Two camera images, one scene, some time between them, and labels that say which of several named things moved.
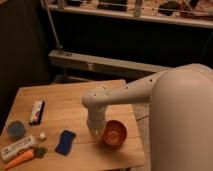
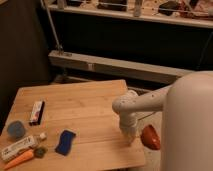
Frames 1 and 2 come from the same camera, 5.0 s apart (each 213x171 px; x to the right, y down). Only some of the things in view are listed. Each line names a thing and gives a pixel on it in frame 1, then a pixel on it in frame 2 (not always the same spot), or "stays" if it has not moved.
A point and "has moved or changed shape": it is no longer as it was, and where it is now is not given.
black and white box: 36,113 stays
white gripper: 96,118 to 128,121
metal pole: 59,47 stays
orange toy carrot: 22,158 stays
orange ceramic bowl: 114,133 has moved or changed shape
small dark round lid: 40,152 stays
